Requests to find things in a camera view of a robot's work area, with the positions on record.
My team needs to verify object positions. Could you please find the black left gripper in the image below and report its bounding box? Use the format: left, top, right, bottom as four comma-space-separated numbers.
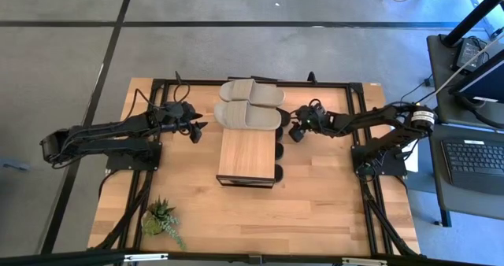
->
159, 101, 209, 144

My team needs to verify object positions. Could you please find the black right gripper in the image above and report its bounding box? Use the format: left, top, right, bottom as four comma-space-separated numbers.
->
288, 102, 330, 143

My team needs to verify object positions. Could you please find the grey slide sandal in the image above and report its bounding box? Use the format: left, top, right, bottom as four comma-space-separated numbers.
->
213, 100, 283, 131
219, 79, 286, 108

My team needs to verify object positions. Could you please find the wooden shelf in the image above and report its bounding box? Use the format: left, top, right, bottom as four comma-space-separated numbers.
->
215, 76, 278, 188

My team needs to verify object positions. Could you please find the small potted green plant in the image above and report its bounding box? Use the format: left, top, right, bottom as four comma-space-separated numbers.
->
141, 196, 188, 251

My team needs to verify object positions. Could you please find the white paper sheet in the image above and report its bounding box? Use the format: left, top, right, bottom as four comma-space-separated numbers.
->
405, 147, 420, 174

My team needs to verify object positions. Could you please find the dark grey side desk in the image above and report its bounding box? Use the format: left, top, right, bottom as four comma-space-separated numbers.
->
428, 123, 504, 222
427, 33, 504, 127

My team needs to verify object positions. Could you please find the black desk leg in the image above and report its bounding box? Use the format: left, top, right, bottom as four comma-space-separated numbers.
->
437, 209, 453, 228

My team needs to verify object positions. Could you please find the black power adapter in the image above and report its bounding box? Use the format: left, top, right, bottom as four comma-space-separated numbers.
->
455, 37, 490, 72

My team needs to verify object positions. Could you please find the black keyboard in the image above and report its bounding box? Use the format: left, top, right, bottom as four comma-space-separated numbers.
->
440, 138, 504, 196

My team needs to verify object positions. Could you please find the dark computer monitor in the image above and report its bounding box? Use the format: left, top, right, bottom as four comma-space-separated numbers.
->
448, 47, 504, 105

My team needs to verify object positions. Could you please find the black slanted pole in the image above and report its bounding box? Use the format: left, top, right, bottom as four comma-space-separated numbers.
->
440, 0, 504, 47

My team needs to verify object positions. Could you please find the black aluminium table frame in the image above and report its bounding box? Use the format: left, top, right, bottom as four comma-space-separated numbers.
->
92, 71, 424, 259

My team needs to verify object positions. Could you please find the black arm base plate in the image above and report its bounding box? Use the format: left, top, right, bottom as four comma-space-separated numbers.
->
351, 143, 408, 177
106, 142, 162, 172

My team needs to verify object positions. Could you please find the black floor cable with plug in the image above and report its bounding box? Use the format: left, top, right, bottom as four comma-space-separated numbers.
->
397, 73, 438, 105

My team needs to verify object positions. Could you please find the black camera rig beam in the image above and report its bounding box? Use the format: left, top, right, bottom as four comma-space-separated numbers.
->
0, 249, 504, 266

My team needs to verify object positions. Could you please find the silver metal bracket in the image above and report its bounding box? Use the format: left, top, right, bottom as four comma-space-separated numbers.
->
124, 253, 169, 263
341, 257, 389, 266

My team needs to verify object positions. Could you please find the thin white cable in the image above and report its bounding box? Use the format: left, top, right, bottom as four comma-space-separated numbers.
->
432, 31, 504, 98

